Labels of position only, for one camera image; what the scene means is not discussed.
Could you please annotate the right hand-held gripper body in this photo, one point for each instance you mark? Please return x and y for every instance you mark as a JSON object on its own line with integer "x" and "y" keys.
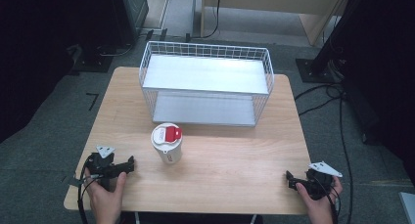
{"x": 318, "y": 185}

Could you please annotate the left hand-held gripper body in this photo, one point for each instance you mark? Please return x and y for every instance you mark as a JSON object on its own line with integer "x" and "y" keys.
{"x": 103, "y": 167}

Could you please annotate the person's right hand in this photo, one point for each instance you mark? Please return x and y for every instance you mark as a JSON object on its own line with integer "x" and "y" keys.
{"x": 321, "y": 206}

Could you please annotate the person's left hand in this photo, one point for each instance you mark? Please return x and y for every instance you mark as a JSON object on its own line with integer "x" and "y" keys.
{"x": 107, "y": 199}

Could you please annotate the white cup with red lid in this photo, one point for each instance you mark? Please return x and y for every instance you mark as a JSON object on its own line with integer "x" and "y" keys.
{"x": 167, "y": 145}

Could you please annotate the white flat panel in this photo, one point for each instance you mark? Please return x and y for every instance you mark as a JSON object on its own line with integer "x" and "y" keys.
{"x": 408, "y": 208}

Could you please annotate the black metal stand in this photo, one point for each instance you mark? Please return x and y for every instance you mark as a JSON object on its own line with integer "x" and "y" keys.
{"x": 329, "y": 44}

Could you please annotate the dark cabinet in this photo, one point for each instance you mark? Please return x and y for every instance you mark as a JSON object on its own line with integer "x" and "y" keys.
{"x": 130, "y": 12}

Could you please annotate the light wooden furniture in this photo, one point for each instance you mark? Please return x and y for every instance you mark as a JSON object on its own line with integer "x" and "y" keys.
{"x": 277, "y": 0}

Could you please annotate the black stand base plate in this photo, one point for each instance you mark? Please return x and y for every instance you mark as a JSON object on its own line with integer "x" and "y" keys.
{"x": 93, "y": 59}

